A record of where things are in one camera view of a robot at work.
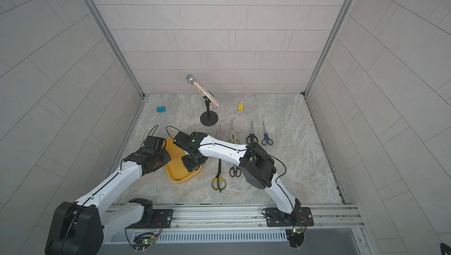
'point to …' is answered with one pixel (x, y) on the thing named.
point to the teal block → (161, 109)
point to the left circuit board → (143, 240)
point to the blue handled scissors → (266, 139)
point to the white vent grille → (221, 235)
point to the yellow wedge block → (241, 107)
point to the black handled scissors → (252, 137)
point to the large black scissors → (234, 170)
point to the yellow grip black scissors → (219, 183)
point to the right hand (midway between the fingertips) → (191, 167)
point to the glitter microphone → (191, 79)
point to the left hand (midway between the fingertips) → (170, 155)
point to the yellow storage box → (175, 170)
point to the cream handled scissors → (232, 137)
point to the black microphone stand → (209, 117)
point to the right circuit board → (296, 237)
